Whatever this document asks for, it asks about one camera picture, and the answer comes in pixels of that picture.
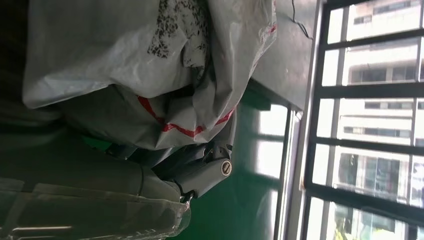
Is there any green conveyor belt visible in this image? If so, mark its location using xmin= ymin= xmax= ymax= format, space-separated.
xmin=168 ymin=99 xmax=293 ymax=240

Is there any clear plastic wrist cover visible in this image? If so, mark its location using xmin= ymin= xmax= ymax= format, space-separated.
xmin=0 ymin=178 xmax=192 ymax=240

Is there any pale building outside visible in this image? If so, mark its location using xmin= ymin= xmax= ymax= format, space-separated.
xmin=317 ymin=0 xmax=424 ymax=240

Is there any aluminium conveyor frame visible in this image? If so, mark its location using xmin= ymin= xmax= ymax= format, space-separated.
xmin=272 ymin=105 xmax=304 ymax=240

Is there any thin black floor cable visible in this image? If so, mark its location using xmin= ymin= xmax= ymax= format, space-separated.
xmin=290 ymin=0 xmax=314 ymax=41

